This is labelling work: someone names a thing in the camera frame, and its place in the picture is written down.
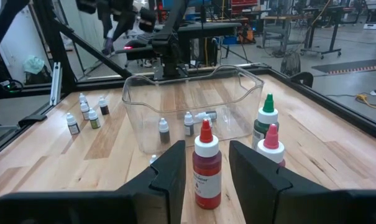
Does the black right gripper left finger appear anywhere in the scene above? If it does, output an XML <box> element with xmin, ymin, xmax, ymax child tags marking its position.
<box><xmin>116</xmin><ymin>139</ymin><xmax>187</xmax><ymax>224</ymax></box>

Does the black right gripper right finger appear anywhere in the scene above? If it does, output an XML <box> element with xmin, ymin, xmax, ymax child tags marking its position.
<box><xmin>228</xmin><ymin>139</ymin><xmax>330</xmax><ymax>224</ymax></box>

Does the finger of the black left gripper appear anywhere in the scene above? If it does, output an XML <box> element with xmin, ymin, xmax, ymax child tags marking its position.
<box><xmin>112</xmin><ymin>14</ymin><xmax>135</xmax><ymax>40</ymax></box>
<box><xmin>99</xmin><ymin>17</ymin><xmax>113</xmax><ymax>40</ymax></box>

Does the small purple dye bottle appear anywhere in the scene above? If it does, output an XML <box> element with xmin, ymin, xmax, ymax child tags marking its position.
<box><xmin>104</xmin><ymin>29</ymin><xmax>115</xmax><ymax>54</ymax></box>

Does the large red dye bottle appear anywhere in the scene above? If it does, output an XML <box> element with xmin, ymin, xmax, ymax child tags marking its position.
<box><xmin>192</xmin><ymin>119</ymin><xmax>222</xmax><ymax>210</ymax></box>

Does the large pink-capped dye bottle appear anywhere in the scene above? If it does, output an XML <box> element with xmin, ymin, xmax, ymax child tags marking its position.
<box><xmin>256</xmin><ymin>123</ymin><xmax>286</xmax><ymax>168</ymax></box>

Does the small olive label dye bottle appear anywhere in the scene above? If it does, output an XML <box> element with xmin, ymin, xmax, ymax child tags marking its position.
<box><xmin>158</xmin><ymin>118</ymin><xmax>171</xmax><ymax>144</ymax></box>

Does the large green dye bottle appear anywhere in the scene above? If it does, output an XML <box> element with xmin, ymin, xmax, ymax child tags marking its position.
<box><xmin>252</xmin><ymin>93</ymin><xmax>280</xmax><ymax>150</ymax></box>

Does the small black white-label dye bottle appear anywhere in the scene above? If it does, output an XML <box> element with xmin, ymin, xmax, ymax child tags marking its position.
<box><xmin>183</xmin><ymin>111</ymin><xmax>195</xmax><ymax>137</ymax></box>

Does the small maroon dye bottle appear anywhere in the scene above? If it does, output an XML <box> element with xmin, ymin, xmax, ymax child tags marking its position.
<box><xmin>98</xmin><ymin>96</ymin><xmax>110</xmax><ymax>116</ymax></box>

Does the small lime label dye bottle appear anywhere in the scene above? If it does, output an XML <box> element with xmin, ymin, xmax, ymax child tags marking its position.
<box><xmin>88</xmin><ymin>107</ymin><xmax>102</xmax><ymax>129</ymax></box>

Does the clear plastic storage bin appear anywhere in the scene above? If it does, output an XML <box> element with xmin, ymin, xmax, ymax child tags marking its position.
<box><xmin>121</xmin><ymin>64</ymin><xmax>265</xmax><ymax>156</ymax></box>

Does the small pink label dye bottle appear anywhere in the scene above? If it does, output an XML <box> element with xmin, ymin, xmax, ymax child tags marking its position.
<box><xmin>65</xmin><ymin>112</ymin><xmax>81</xmax><ymax>136</ymax></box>

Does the silver aluminium extrusion bar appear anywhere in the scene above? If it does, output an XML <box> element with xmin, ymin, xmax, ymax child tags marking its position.
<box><xmin>50</xmin><ymin>61</ymin><xmax>63</xmax><ymax>106</ymax></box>

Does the teal cloth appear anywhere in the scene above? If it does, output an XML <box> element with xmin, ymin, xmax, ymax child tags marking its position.
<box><xmin>22</xmin><ymin>55</ymin><xmax>45</xmax><ymax>75</ymax></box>

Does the black desk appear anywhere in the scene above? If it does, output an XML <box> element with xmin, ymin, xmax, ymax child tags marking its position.
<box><xmin>178</xmin><ymin>22</ymin><xmax>243</xmax><ymax>66</ymax></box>

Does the black table clamp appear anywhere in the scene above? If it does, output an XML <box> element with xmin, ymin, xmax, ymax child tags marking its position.
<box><xmin>18</xmin><ymin>114</ymin><xmax>48</xmax><ymax>128</ymax></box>
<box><xmin>289</xmin><ymin>71</ymin><xmax>314</xmax><ymax>88</ymax></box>

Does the black mesh basket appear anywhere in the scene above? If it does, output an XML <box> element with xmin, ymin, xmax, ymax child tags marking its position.
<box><xmin>280</xmin><ymin>51</ymin><xmax>301</xmax><ymax>77</ymax></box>

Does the black floor mat striped edge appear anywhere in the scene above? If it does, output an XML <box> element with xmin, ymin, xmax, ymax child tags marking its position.
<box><xmin>311</xmin><ymin>58</ymin><xmax>376</xmax><ymax>75</ymax></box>

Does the wooden top workbench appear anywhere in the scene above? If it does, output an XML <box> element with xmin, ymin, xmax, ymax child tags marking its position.
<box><xmin>262</xmin><ymin>14</ymin><xmax>303</xmax><ymax>57</ymax></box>

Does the black wheeled table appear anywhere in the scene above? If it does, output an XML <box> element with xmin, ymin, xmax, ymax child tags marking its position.
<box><xmin>301</xmin><ymin>6</ymin><xmax>344</xmax><ymax>60</ymax></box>

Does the black aluminium rig frame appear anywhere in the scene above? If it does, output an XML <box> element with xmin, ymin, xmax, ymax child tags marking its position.
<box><xmin>0</xmin><ymin>0</ymin><xmax>376</xmax><ymax>162</ymax></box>

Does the yellow extension cable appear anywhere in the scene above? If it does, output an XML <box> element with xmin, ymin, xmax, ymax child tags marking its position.
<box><xmin>355</xmin><ymin>93</ymin><xmax>376</xmax><ymax>111</ymax></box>

